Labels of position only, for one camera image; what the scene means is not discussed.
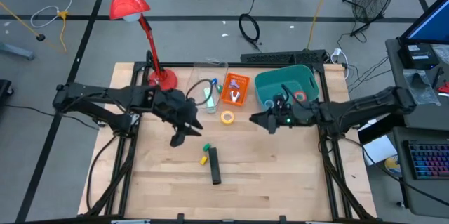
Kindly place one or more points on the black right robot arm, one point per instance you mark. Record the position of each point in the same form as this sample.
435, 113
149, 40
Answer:
368, 106

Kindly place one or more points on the mint green stapler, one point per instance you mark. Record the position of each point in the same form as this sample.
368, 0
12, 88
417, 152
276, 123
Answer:
209, 98

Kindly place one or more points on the silver staple remover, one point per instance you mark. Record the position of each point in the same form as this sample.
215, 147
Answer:
234, 99

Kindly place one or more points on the orange mesh basket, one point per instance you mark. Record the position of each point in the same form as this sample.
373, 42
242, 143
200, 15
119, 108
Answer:
242, 80

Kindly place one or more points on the large computer monitor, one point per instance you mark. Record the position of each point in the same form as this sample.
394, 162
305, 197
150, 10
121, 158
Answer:
431, 24

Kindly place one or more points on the yellow and blue disc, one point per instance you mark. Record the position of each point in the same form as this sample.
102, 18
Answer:
393, 164

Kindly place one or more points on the yellow tape roll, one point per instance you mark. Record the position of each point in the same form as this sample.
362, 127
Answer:
227, 112

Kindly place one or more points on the grey metal base leg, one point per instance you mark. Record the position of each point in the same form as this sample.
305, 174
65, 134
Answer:
17, 52

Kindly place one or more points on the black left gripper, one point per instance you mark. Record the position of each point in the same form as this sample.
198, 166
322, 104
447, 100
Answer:
175, 108

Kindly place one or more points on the clear plastic container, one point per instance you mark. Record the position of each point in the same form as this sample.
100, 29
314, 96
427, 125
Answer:
200, 73

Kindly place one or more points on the clear plastic bag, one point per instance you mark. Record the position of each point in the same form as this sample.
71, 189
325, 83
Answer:
421, 87

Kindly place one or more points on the small black desk box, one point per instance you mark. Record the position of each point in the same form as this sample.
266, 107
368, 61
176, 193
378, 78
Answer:
417, 57

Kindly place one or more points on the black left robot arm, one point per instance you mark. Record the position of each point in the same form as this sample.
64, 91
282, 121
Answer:
105, 94

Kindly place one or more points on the teal plastic bin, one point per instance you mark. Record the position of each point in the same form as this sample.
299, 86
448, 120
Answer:
270, 83

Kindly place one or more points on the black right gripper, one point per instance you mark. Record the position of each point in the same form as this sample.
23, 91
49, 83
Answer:
298, 115

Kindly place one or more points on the red desk lamp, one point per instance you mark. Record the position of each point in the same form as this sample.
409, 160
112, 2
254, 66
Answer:
126, 3

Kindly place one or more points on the black floor puck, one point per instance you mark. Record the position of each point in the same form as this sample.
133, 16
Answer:
41, 37

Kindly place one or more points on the black wheeled object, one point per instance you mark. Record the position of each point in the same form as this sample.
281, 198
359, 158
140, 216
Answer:
4, 92

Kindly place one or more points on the grey side desk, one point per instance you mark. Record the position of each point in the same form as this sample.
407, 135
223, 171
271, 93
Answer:
421, 196
400, 76

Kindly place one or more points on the black stapler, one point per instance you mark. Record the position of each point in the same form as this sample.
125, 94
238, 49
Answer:
214, 166

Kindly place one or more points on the backlit rainbow keyboard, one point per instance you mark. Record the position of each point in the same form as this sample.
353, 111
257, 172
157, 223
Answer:
429, 161

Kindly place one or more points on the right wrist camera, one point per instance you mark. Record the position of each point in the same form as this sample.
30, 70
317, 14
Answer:
279, 101

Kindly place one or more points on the orange tape roll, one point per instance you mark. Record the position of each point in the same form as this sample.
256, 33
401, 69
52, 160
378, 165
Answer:
300, 91

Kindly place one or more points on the green staple remover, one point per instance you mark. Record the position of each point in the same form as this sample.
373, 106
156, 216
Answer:
207, 147
219, 89

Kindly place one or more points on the white paper box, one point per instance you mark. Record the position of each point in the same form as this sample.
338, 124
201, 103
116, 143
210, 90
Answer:
379, 150

